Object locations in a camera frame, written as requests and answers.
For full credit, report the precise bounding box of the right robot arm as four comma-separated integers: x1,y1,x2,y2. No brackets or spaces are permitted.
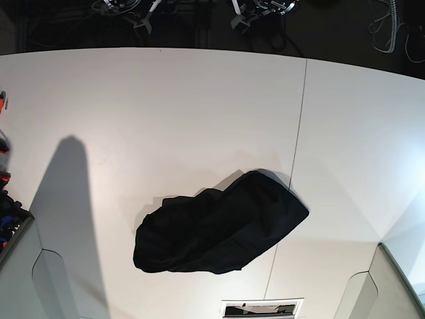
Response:
91,0,166,35

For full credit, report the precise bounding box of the black t-shirt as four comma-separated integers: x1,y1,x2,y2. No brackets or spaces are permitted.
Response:
133,169,309,274

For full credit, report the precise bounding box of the red and black tool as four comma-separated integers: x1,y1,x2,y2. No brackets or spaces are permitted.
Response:
0,91,8,112

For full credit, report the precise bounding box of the white label card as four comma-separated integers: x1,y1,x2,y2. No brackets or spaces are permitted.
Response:
220,298,304,319

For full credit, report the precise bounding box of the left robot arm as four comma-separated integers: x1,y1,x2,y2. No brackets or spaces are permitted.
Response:
231,0,299,33

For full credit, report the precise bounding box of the bin of colourful clothes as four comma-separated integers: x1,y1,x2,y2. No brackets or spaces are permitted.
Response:
1,171,34,265

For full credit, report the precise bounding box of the grey base plate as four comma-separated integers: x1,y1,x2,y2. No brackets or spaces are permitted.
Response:
334,243,424,319
1,219,80,318

